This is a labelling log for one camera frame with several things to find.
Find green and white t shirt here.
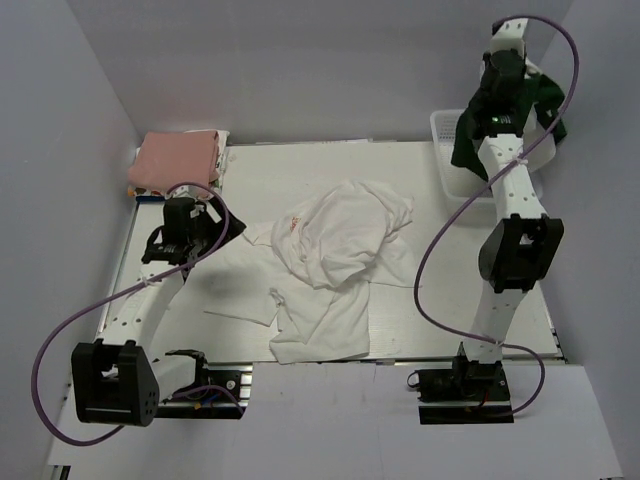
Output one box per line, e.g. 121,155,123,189
451,64,567,181

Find white t shirt with print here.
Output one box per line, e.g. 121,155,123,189
244,180,416,288

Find plain white t shirt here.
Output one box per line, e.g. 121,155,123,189
203,239,374,365

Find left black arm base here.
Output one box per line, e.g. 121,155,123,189
151,349,253,420

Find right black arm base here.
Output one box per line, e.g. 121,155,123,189
407,355,514,425

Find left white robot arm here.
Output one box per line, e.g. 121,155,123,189
71,196,245,426

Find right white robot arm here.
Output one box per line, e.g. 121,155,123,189
451,18,564,399

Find white plastic basket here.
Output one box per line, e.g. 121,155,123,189
430,109,556,211

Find patterned folded t shirt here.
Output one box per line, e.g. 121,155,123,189
128,128,232,204

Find pink folded t shirt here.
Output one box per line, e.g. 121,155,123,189
127,130,222,194

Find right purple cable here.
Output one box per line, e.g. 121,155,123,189
412,14,581,420

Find purple cable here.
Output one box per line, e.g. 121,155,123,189
31,182,246,445
412,14,581,420

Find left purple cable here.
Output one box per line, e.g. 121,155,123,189
31,182,246,445

